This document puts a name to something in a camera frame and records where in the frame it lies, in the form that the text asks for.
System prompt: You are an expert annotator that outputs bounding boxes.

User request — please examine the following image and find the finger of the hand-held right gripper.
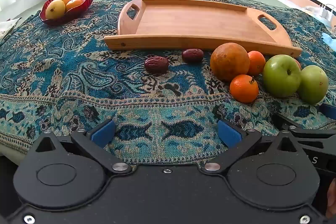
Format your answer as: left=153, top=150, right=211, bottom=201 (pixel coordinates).
left=319, top=102, right=336, bottom=121
left=272, top=112, right=336, bottom=140

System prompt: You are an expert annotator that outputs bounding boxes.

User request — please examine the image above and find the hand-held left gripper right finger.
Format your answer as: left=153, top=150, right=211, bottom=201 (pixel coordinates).
left=201, top=119, right=305, bottom=175

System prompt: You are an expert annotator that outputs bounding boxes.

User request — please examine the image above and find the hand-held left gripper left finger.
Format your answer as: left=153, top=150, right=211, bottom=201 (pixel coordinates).
left=34, top=119, right=133, bottom=175

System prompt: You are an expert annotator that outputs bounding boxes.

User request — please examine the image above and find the green apple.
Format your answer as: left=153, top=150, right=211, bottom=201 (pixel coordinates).
left=263, top=55, right=301, bottom=98
left=297, top=65, right=329, bottom=105

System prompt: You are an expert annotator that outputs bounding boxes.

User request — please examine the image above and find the large brownish orange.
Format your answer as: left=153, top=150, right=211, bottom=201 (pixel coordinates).
left=210, top=43, right=250, bottom=82

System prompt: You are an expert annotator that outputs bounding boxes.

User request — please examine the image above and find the dried red date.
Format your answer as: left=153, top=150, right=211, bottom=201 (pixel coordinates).
left=182, top=49, right=204, bottom=63
left=144, top=56, right=169, bottom=73

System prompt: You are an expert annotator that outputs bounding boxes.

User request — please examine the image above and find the wooden serving tray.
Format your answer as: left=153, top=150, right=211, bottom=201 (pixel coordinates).
left=104, top=0, right=303, bottom=58

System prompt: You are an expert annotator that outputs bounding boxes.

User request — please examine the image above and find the blue paisley blanket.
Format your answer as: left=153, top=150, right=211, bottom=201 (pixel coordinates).
left=0, top=0, right=336, bottom=169

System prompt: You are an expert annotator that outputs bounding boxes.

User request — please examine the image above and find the light blue cloth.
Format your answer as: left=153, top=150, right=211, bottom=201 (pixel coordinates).
left=322, top=32, right=336, bottom=50

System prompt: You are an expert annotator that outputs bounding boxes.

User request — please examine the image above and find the white paper bag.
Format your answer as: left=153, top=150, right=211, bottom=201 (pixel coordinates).
left=319, top=4, right=336, bottom=21

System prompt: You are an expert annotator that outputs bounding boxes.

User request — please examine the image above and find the yellow round fruit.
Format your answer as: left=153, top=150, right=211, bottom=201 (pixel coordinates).
left=45, top=0, right=66, bottom=20

